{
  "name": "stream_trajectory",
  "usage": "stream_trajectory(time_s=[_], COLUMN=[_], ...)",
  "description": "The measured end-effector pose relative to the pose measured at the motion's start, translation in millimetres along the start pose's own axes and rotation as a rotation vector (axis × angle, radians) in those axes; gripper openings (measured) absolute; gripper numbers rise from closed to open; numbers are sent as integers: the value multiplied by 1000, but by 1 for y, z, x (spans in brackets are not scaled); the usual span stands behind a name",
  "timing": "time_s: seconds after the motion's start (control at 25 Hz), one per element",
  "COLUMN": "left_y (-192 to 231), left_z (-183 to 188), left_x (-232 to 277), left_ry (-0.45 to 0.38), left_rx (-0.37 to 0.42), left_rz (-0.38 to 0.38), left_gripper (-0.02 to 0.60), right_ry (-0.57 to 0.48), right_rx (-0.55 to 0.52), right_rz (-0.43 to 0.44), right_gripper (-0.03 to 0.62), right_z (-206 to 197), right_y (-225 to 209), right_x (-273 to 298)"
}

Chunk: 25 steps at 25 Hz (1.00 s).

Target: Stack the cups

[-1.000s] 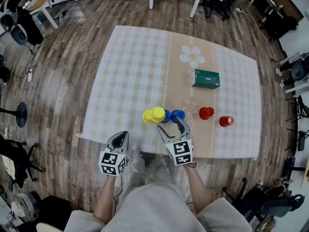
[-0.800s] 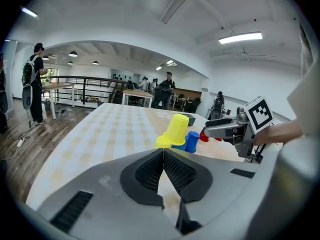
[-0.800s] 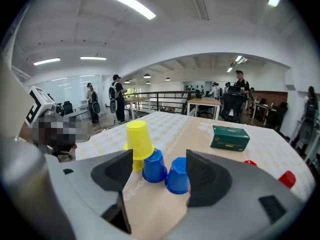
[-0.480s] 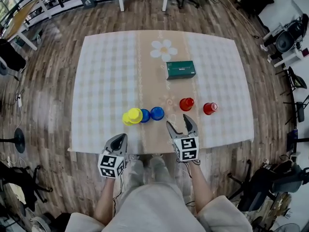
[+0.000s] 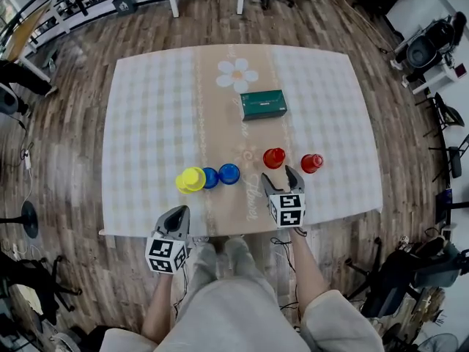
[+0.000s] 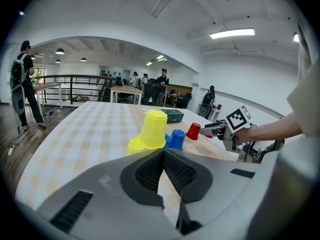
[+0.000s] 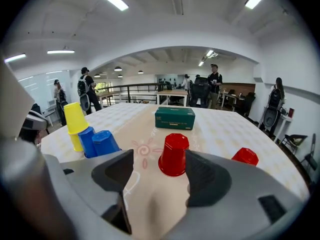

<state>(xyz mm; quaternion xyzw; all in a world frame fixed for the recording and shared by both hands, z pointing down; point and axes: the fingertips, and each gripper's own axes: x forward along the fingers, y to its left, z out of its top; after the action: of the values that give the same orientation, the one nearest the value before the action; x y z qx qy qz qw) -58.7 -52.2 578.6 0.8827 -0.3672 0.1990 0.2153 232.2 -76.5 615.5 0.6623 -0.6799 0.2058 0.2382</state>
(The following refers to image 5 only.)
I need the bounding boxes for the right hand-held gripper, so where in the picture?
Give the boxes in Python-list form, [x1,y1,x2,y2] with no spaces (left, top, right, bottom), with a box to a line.
[262,165,307,230]

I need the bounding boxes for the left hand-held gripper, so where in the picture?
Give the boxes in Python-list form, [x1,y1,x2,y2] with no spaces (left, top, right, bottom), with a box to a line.
[145,206,192,275]

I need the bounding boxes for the red paper cup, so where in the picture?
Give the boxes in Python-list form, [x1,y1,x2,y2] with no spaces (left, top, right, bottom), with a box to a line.
[262,147,287,170]
[300,153,325,175]

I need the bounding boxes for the yellow paper cup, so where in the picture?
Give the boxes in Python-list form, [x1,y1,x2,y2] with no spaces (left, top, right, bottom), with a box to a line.
[174,173,191,195]
[182,166,207,193]

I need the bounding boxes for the blue paper cup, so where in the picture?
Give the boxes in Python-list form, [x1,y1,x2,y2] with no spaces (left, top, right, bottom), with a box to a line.
[201,166,220,190]
[218,163,241,186]

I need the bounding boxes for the person's right forearm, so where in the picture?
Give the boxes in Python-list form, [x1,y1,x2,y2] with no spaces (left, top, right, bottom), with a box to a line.
[289,227,329,309]

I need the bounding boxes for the person's left forearm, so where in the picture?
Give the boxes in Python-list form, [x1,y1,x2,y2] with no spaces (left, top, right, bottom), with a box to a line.
[141,272,173,344]

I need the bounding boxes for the person's grey trousers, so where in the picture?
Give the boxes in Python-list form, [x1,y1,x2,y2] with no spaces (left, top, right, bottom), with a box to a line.
[182,236,279,289]

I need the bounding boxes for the green cardboard box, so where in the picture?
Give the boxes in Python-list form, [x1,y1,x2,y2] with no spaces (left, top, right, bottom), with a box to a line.
[240,89,289,122]

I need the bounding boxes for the checkered flower tablecloth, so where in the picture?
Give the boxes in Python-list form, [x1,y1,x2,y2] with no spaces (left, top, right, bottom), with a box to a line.
[98,43,384,237]

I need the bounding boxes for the person's beige shirt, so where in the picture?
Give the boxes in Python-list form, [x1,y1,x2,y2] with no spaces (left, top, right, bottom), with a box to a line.
[98,279,385,352]

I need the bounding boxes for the black round-base stand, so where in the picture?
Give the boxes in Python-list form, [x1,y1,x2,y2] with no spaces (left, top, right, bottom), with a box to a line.
[0,200,40,239]

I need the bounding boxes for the black folding chair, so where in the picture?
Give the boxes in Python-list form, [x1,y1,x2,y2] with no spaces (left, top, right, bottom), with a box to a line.
[416,92,465,139]
[428,133,469,183]

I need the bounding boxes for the small white desk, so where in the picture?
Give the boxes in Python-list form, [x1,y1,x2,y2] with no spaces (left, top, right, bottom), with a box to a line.
[412,55,469,95]

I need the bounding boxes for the black floor fan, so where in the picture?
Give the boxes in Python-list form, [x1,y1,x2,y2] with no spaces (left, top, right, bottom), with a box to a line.
[380,323,461,352]

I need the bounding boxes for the grey waste bin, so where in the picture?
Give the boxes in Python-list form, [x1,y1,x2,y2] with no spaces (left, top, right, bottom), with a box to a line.
[111,0,139,14]

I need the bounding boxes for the long wooden table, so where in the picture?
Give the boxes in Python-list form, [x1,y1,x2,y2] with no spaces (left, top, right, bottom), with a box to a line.
[0,0,73,84]

